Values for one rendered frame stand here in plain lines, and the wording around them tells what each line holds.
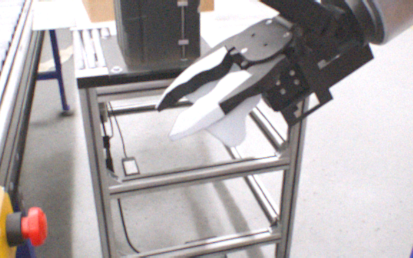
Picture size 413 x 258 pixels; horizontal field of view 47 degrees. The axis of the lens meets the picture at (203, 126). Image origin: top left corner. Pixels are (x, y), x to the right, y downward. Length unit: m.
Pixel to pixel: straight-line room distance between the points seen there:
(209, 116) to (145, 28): 0.66
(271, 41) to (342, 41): 0.08
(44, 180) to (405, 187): 1.48
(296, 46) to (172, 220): 1.40
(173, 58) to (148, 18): 0.11
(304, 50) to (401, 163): 1.82
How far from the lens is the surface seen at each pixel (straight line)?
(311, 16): 0.45
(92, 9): 1.41
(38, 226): 0.50
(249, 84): 0.41
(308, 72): 0.45
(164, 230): 1.74
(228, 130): 0.44
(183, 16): 1.06
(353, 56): 0.49
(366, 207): 1.93
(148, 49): 1.07
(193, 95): 0.49
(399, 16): 0.46
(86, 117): 1.11
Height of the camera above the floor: 1.17
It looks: 30 degrees down
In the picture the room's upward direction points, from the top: straight up
